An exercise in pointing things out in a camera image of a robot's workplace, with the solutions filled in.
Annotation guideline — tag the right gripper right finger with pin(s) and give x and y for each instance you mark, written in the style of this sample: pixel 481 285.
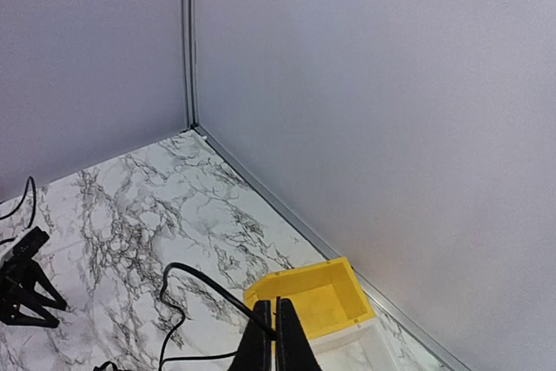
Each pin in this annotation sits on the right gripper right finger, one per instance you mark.
pixel 292 349

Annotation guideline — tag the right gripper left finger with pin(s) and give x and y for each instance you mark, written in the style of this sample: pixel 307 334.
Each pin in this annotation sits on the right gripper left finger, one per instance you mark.
pixel 254 352

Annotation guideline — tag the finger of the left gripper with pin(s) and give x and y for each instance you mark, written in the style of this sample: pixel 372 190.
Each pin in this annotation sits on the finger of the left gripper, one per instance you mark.
pixel 39 285
pixel 20 307

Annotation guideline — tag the left yellow bin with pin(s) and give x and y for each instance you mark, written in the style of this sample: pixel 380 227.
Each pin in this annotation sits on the left yellow bin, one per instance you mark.
pixel 327 296

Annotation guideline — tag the white translucent bin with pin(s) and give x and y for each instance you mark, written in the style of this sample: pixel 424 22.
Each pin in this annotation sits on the white translucent bin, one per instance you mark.
pixel 364 346

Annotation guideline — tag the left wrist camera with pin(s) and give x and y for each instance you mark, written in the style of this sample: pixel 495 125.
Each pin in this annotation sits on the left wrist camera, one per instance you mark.
pixel 24 246

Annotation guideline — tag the left aluminium corner post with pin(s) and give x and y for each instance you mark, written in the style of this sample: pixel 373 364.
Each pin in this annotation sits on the left aluminium corner post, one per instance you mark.
pixel 189 61

